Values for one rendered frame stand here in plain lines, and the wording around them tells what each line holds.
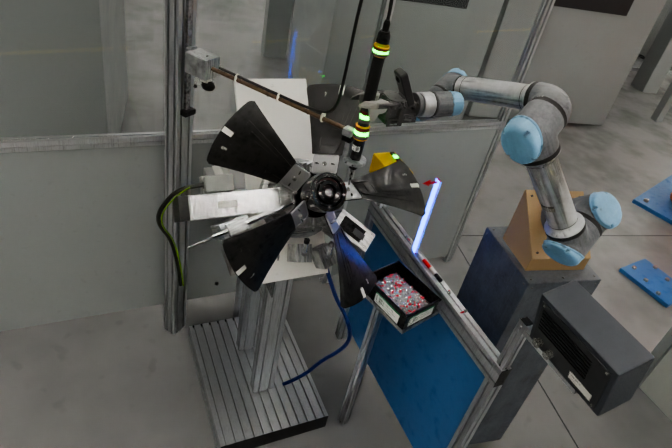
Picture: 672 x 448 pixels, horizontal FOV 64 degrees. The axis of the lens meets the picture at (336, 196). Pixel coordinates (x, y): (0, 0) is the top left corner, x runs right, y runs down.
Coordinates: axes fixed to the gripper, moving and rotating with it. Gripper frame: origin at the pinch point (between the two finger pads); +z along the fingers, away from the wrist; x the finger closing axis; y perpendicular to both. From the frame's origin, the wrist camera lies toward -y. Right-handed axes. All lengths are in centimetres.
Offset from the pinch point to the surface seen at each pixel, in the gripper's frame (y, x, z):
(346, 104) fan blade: 9.2, 14.9, -4.6
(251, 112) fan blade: 9.1, 11.4, 27.2
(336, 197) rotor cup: 28.9, -6.5, 4.3
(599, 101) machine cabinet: 120, 219, -411
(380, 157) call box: 43, 33, -35
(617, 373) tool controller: 27, -83, -32
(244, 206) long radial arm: 39.0, 6.7, 28.0
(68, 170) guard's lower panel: 63, 71, 77
